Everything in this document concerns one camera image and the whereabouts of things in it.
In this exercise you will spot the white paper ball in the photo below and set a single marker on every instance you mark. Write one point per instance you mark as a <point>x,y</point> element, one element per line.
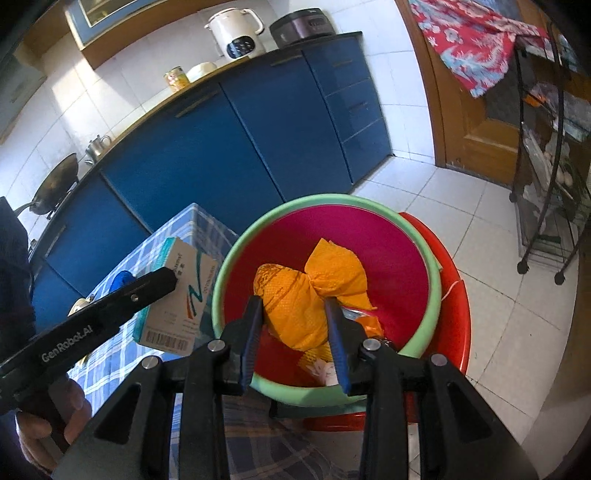
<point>325,372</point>

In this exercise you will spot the teal white cardboard box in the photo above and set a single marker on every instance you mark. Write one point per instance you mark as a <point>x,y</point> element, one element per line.
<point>172,324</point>

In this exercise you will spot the black wire rack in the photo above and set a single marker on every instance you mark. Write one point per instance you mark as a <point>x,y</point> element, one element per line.
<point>551,182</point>

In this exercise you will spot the steel kettle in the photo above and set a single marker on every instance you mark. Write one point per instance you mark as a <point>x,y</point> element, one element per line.
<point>96,147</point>

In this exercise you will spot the person's left hand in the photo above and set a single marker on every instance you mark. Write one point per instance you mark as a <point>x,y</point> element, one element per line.
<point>32,430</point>

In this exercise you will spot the red plastic stool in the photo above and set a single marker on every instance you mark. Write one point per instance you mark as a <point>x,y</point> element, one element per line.
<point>452,337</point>

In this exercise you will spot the blue plaid tablecloth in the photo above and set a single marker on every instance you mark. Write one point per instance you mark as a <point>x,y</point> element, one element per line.
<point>109,364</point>

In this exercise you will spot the wooden door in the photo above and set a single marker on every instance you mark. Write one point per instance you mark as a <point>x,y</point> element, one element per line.
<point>465,137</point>

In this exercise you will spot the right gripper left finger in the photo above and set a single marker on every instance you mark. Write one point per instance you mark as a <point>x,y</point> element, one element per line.
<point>129,436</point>

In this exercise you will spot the black rice cooker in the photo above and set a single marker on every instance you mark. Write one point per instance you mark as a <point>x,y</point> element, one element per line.
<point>301,25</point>

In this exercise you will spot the orange plastic bag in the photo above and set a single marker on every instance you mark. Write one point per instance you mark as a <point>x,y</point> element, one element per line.
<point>294,301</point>

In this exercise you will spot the red basin green rim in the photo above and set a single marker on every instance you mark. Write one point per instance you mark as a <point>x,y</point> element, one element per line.
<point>368,257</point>

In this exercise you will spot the blue cloth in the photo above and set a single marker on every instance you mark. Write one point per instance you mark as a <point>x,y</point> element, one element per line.
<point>120,280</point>

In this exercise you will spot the white electric kettle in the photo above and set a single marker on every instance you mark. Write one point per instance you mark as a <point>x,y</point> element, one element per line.
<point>237,33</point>

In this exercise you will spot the upper wall cabinet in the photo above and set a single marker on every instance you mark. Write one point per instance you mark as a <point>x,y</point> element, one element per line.
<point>100,41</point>

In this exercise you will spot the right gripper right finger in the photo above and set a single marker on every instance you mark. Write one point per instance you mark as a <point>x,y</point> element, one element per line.
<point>460,435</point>

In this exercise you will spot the yellow jar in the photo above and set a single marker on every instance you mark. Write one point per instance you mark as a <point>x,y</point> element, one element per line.
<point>176,79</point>

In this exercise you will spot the white bowl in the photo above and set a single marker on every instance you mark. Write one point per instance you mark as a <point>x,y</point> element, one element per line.
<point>200,70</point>

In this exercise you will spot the red floral cloth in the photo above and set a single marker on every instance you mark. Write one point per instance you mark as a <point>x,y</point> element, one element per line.
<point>473,41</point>

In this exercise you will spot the blue kitchen cabinets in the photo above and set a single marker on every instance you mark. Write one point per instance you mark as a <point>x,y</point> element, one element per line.
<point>301,120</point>

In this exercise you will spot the black wok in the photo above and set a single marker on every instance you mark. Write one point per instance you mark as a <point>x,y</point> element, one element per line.
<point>54,188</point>

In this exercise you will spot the yellow foam fruit net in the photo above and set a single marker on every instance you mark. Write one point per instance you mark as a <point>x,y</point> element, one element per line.
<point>307,360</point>

